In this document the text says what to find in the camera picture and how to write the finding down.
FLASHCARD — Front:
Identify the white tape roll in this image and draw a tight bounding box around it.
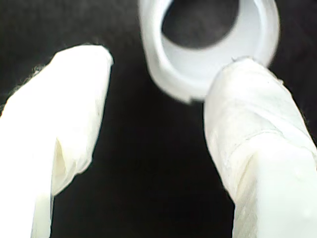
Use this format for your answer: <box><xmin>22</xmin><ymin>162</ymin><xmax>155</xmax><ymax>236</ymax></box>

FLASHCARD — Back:
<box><xmin>138</xmin><ymin>0</ymin><xmax>281</xmax><ymax>104</ymax></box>

